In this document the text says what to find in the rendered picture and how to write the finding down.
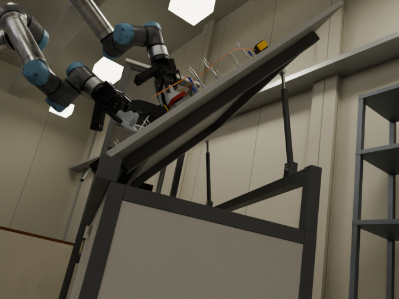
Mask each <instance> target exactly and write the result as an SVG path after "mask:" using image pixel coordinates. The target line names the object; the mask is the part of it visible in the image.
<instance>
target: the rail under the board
mask: <svg viewBox="0 0 399 299"><path fill-rule="evenodd" d="M121 164H122V158H118V157H114V156H112V157H111V156H109V155H107V154H101V157H100V161H99V165H98V167H97V171H96V175H95V178H94V182H93V185H92V188H91V192H90V196H89V199H88V202H87V206H86V209H85V213H84V217H83V221H82V223H81V224H82V225H87V226H89V225H90V224H91V222H92V220H93V218H94V216H95V214H96V212H97V210H98V208H99V205H100V203H101V201H102V199H103V197H104V195H105V193H106V191H107V189H108V187H109V184H110V182H117V179H118V175H119V171H120V168H121Z"/></svg>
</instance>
